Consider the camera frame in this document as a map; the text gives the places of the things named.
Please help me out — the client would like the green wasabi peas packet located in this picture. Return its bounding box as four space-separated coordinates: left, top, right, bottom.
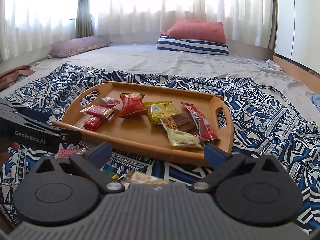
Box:
101 165 126 180

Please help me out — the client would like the grey green drape left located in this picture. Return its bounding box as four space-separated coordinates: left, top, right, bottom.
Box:
75 0 93 38

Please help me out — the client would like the red nut snack packet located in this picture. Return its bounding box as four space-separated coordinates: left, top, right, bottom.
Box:
119 92 148 118

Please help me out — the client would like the long red snack bar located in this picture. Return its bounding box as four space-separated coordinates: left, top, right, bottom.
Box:
181 102 217 141

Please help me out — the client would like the pink white snack packet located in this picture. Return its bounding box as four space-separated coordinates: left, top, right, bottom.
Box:
55 148 86 159

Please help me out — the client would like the white sheer curtain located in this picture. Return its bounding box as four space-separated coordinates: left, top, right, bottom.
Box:
1 0 272 61

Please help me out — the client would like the yellow snack packet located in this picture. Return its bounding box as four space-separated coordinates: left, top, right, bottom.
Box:
143 101 178 125

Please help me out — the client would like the brown chocolate nut bar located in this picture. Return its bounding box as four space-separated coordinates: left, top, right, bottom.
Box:
160 113 203 150

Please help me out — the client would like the white wardrobe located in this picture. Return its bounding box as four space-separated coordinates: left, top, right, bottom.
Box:
274 0 319 73

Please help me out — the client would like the pink mesh snack packet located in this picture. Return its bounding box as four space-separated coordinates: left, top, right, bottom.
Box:
95 97 120 108

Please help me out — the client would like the blue white patterned cloth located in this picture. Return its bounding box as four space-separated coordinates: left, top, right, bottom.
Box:
1 63 319 235

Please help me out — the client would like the brown cloth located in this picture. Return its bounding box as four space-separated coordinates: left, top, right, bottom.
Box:
0 65 35 91

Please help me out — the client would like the clear nut snack packet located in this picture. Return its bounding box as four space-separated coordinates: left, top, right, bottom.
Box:
121 170 171 187

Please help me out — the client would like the blue white striped pillow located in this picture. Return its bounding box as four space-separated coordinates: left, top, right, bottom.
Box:
156 36 229 55

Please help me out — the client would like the grey green drape right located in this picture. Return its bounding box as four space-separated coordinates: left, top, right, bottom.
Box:
268 0 278 50

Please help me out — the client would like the red Biscoff biscuit packet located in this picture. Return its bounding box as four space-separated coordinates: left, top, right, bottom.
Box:
80 105 115 122

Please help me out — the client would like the grey bed sheet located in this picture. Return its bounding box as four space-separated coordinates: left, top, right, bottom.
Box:
1 44 319 123

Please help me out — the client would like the light blue cloth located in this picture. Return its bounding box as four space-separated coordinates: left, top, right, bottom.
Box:
310 93 320 113

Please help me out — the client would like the crumpled white wrapper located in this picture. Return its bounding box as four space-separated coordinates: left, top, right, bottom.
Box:
265 59 282 71

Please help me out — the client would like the small dark red bar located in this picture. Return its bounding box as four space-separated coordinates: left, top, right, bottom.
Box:
83 116 105 131

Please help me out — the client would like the left hand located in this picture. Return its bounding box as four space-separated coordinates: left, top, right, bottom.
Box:
0 138 20 166

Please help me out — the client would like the wooden serving tray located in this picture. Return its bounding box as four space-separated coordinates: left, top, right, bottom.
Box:
53 81 234 166

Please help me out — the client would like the grey green drape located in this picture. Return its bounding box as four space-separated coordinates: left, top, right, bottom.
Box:
75 0 93 38
268 0 278 50

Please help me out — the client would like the wooden bed frame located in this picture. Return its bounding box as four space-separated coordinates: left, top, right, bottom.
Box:
273 55 320 94

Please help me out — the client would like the purple pillow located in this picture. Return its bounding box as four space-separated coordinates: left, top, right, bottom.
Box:
48 36 111 58

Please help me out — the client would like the red pillow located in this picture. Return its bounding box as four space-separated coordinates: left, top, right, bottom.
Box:
162 20 226 44

